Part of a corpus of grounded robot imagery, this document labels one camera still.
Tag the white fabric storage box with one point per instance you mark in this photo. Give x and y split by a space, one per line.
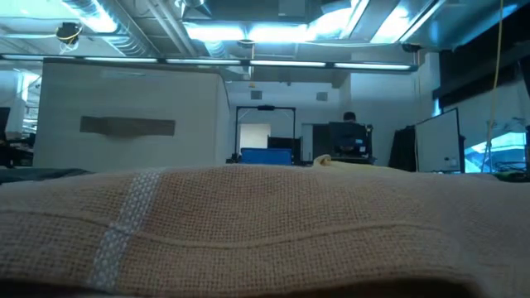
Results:
132 103

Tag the person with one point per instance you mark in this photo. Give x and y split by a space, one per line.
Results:
350 116

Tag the black background rig frame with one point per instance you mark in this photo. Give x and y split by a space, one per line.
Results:
265 108

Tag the dark grey towel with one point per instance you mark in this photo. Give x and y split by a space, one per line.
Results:
33 174

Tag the white board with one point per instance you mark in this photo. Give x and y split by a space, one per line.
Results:
437 140

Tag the pink towel with white stripes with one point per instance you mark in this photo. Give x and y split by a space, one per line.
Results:
265 227

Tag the black drape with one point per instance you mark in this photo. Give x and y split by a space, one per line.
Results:
403 149

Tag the LED light bar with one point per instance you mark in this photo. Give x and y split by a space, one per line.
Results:
285 63

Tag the blue plastic bin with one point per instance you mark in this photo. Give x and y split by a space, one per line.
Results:
265 156

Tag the black monitor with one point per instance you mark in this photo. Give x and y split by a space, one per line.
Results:
4 124

